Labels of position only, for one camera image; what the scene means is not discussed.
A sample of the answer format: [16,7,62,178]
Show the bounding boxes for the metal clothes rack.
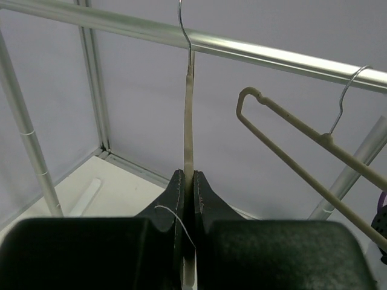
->
[1,1,386,219]

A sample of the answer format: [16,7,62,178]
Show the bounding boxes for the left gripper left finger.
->
[1,170,184,289]

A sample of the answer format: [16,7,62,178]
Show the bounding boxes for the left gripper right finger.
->
[193,172,375,289]

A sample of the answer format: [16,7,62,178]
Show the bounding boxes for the hanger of grey shirt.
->
[178,1,195,287]

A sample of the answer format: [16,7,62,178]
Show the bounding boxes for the hanger of plaid shirt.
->
[235,65,387,248]

